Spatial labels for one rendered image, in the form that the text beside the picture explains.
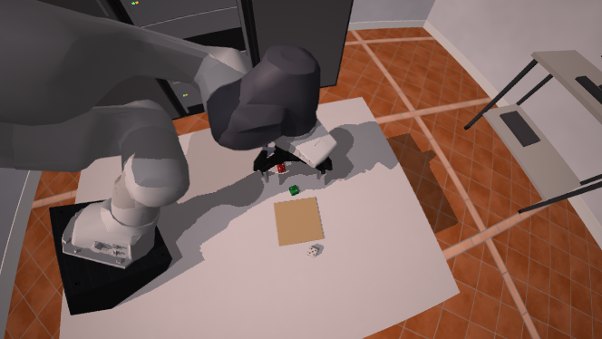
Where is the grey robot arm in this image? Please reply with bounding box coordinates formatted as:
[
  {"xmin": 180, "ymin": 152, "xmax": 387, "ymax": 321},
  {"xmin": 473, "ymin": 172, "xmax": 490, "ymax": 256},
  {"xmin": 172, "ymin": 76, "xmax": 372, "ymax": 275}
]
[{"xmin": 0, "ymin": 0, "xmax": 337, "ymax": 269}]

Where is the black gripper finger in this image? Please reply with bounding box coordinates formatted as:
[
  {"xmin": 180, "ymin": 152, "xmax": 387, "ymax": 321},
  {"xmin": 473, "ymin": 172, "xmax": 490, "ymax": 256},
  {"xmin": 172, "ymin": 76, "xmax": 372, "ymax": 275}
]
[
  {"xmin": 298, "ymin": 157, "xmax": 333, "ymax": 182},
  {"xmin": 253, "ymin": 146, "xmax": 288, "ymax": 183}
]

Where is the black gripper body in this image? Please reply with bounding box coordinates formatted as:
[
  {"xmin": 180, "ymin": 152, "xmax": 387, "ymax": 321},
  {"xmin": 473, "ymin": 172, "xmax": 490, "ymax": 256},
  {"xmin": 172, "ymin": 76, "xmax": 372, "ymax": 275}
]
[{"xmin": 274, "ymin": 146, "xmax": 299, "ymax": 161}]

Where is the tan flat square mat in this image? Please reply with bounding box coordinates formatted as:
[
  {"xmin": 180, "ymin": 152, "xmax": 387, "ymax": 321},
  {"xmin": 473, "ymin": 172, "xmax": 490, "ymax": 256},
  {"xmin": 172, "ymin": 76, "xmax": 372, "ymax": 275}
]
[{"xmin": 274, "ymin": 197, "xmax": 324, "ymax": 246}]

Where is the green die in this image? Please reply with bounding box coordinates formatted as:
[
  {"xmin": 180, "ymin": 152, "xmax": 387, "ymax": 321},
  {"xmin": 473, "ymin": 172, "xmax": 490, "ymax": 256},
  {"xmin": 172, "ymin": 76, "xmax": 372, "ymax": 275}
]
[{"xmin": 289, "ymin": 185, "xmax": 299, "ymax": 196}]

